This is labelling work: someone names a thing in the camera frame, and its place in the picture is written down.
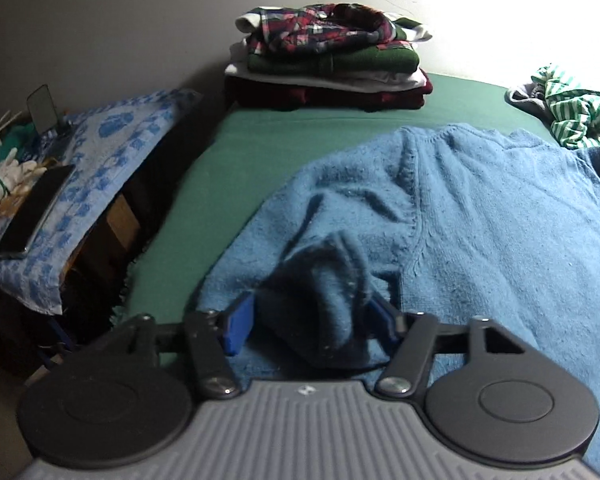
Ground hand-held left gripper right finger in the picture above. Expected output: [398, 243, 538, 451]
[369, 296, 537, 402]

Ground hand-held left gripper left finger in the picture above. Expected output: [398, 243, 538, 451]
[127, 291, 257, 402]

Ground blue knit sweater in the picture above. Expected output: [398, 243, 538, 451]
[192, 125, 600, 480]

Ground cardboard box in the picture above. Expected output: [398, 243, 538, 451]
[102, 194, 142, 257]

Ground green bed sheet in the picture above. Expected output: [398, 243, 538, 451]
[111, 72, 561, 368]

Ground blue patterned towel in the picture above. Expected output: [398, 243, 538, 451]
[0, 88, 204, 317]

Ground black smartphone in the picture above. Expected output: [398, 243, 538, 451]
[0, 163, 77, 262]

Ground green folded sweater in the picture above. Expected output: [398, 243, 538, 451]
[246, 41, 422, 77]

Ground green striped shirt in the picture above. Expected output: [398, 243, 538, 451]
[530, 63, 600, 155]

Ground red plaid shirt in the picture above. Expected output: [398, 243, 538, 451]
[247, 3, 407, 57]

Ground white sticks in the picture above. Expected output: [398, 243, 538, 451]
[0, 109, 27, 154]

